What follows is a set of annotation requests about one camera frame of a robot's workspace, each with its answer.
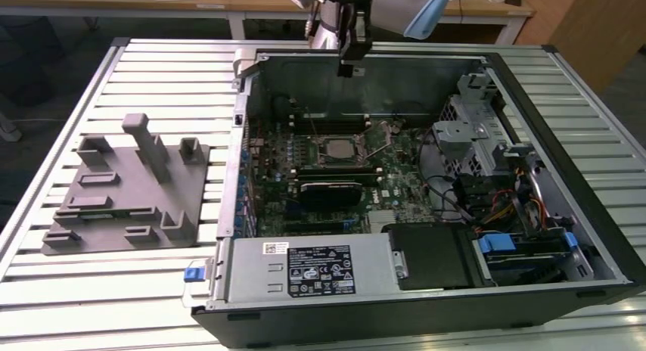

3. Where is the silver CPU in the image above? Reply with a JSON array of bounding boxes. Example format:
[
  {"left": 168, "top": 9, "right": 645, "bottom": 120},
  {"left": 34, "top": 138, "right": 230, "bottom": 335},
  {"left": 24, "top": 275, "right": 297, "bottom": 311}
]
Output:
[{"left": 318, "top": 137, "right": 358, "bottom": 159}]

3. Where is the CPU socket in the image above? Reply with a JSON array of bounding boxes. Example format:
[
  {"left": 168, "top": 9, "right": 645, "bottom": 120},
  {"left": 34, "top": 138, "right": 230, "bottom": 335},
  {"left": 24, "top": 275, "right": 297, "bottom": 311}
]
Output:
[{"left": 309, "top": 133, "right": 373, "bottom": 169}]

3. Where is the black RAM slot bank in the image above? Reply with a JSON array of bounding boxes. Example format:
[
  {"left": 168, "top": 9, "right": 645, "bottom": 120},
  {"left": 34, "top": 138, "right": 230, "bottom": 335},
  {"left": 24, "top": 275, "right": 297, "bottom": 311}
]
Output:
[
  {"left": 290, "top": 113, "right": 374, "bottom": 135},
  {"left": 295, "top": 167, "right": 383, "bottom": 185}
]

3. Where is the wooden desk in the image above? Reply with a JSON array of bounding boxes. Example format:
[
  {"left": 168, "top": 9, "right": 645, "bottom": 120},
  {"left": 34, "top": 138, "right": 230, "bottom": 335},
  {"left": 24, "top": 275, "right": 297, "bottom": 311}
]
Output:
[{"left": 0, "top": 0, "right": 537, "bottom": 45}]

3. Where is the silver drive cage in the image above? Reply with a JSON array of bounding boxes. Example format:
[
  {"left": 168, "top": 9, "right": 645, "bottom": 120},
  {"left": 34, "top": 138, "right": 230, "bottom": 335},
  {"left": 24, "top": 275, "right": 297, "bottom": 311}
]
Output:
[{"left": 431, "top": 73, "right": 511, "bottom": 178}]

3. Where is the green motherboard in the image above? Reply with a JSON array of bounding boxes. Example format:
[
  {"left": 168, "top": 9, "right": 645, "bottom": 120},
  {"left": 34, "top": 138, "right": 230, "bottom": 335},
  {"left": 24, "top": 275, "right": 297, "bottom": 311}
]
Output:
[{"left": 245, "top": 114, "right": 455, "bottom": 238}]

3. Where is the black graphics card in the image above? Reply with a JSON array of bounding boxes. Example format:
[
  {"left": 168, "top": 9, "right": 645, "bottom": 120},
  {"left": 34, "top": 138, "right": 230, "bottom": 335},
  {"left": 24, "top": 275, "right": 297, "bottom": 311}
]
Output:
[{"left": 298, "top": 180, "right": 363, "bottom": 210}]

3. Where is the silver heatsink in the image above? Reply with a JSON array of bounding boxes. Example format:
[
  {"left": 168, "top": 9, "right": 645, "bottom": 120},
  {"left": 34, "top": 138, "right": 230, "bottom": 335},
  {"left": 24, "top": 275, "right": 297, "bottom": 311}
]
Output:
[{"left": 367, "top": 210, "right": 398, "bottom": 231}]

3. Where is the wooden cabinet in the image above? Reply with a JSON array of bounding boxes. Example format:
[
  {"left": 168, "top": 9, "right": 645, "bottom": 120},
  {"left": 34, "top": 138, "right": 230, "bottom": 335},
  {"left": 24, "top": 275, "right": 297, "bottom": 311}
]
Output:
[{"left": 517, "top": 0, "right": 646, "bottom": 93}]

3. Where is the black expansion slot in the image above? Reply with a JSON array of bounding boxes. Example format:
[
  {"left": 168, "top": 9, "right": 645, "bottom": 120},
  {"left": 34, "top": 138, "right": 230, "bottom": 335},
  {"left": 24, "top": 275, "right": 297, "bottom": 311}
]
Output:
[{"left": 285, "top": 221, "right": 345, "bottom": 234}]

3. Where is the black fan shroud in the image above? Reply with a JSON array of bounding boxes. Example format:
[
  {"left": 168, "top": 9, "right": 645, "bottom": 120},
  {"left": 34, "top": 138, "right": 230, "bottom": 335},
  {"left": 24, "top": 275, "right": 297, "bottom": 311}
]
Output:
[{"left": 381, "top": 222, "right": 494, "bottom": 291}]

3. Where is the blue disk carrier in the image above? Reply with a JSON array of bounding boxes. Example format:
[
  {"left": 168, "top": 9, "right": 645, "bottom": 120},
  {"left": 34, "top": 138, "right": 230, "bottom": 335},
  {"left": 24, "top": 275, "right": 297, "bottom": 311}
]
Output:
[{"left": 478, "top": 231, "right": 578, "bottom": 259}]

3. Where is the grey parts rack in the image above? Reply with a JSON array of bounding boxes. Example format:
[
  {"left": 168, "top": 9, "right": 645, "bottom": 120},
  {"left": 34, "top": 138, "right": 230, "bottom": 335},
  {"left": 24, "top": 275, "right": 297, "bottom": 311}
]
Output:
[{"left": 39, "top": 112, "right": 213, "bottom": 256}]

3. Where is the silver power supply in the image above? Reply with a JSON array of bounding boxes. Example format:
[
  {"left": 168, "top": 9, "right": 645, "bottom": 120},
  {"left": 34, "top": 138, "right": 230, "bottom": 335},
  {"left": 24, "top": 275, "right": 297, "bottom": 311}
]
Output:
[{"left": 222, "top": 235, "right": 405, "bottom": 305}]

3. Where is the green RAM stick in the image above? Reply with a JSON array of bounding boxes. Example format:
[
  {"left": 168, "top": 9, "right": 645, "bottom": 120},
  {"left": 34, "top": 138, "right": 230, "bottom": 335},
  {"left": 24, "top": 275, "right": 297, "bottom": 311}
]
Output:
[{"left": 75, "top": 208, "right": 134, "bottom": 218}]

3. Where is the black PC case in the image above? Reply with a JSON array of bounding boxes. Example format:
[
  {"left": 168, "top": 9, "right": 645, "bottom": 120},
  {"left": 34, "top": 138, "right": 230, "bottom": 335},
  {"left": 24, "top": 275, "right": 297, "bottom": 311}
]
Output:
[{"left": 190, "top": 43, "right": 646, "bottom": 349}]

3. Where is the orange yellow wire bundle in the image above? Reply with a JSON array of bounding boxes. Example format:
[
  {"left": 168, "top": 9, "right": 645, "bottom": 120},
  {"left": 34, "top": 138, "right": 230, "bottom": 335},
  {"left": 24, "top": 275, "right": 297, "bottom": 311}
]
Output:
[{"left": 474, "top": 169, "right": 552, "bottom": 233}]

